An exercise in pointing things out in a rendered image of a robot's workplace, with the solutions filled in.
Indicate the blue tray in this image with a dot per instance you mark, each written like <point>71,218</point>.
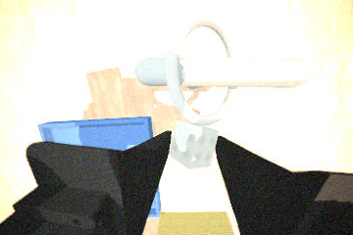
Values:
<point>119,133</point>

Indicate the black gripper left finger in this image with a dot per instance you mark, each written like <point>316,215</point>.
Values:
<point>130,177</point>

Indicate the white hoop with small grey tab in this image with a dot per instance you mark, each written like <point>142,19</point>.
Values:
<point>194,145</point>

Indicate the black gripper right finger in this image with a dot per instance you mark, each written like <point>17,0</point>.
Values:
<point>268,199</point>

